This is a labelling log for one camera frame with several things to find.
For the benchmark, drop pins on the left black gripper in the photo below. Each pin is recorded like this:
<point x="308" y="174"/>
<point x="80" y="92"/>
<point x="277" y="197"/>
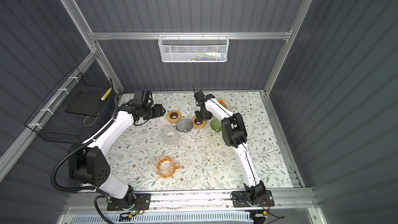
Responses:
<point x="158" y="111"/>

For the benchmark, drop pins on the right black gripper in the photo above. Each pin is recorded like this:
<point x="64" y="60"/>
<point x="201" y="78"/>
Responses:
<point x="198" y="117"/>

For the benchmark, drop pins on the green glass dripper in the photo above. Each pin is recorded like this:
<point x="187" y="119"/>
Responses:
<point x="215" y="125"/>

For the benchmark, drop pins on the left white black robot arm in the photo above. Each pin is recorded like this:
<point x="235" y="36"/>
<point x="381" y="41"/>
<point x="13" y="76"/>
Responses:
<point x="89" y="165"/>

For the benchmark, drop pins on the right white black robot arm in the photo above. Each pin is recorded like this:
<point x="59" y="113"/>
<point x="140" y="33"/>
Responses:
<point x="234" y="134"/>

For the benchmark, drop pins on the grey glass dripper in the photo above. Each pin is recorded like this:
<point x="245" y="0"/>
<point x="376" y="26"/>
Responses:
<point x="184" y="125"/>

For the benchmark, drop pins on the orange coffee filter holder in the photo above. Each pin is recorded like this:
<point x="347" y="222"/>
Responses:
<point x="223" y="104"/>

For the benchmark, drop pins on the clear frosted glass dripper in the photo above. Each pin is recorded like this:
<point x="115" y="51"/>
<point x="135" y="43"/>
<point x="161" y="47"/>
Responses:
<point x="171" y="136"/>

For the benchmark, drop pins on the floral table mat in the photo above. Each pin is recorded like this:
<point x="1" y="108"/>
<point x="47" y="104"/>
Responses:
<point x="206" y="161"/>

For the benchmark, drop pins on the black foam pad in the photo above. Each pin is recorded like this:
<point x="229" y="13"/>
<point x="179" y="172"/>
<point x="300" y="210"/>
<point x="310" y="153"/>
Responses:
<point x="85" y="104"/>

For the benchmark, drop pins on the tubes in white basket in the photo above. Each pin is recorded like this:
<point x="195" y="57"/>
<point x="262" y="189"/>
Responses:
<point x="208" y="56"/>

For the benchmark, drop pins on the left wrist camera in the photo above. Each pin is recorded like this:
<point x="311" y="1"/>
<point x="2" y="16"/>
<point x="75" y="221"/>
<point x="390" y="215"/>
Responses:
<point x="143" y="98"/>

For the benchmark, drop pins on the white wire wall basket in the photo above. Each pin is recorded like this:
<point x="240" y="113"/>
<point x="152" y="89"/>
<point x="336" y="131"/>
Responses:
<point x="174" y="48"/>

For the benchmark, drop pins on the black wire side basket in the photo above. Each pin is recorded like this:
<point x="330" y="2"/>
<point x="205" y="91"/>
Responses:
<point x="52" y="124"/>

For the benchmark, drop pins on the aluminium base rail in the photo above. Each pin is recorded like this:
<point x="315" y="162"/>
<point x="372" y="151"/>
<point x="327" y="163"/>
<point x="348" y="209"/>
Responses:
<point x="197" y="200"/>

